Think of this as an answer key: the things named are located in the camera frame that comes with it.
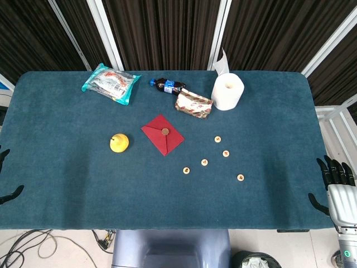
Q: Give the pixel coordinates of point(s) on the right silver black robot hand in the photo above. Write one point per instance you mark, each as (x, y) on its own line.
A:
(341, 203)

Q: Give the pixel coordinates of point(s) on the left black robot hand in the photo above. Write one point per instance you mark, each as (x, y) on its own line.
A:
(11, 194)

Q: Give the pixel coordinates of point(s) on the wooden token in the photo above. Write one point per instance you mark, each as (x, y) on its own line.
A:
(204, 162)
(226, 153)
(186, 170)
(217, 138)
(240, 177)

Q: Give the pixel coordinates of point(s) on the wooden token top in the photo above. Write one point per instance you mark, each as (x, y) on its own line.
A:
(217, 138)

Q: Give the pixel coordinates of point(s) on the patterned sneaker shoe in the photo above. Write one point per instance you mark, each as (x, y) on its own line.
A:
(336, 259)

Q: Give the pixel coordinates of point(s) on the teal blue table cloth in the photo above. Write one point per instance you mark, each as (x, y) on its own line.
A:
(69, 181)

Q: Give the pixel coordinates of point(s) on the black trash bin with bag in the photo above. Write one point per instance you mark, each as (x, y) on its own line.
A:
(251, 261)

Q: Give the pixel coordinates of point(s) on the yellow pear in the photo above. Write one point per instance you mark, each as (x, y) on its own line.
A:
(119, 143)

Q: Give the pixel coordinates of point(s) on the teal clear snack bag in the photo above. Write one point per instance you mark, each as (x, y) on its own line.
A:
(111, 83)

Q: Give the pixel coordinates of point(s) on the white toilet paper roll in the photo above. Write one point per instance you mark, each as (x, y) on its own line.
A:
(227, 95)

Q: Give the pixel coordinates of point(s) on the red envelope with gold seal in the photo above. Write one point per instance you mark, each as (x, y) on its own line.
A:
(156, 131)

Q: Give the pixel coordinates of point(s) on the blue-grey robot torso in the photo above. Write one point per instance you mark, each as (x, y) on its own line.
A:
(170, 248)

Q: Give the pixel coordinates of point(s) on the beige red-printed paper wrapped package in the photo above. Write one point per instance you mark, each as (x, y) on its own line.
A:
(193, 104)

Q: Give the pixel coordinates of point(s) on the small cola bottle blue cap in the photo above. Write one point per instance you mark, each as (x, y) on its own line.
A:
(167, 86)

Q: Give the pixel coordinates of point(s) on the dark pleated curtain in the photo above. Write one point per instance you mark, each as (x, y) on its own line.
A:
(167, 33)

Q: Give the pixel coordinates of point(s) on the white metal frame rack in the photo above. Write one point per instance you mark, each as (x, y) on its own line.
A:
(325, 113)

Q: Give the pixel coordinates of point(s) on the white partition post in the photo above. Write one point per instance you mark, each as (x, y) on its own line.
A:
(70, 36)
(332, 44)
(221, 22)
(106, 36)

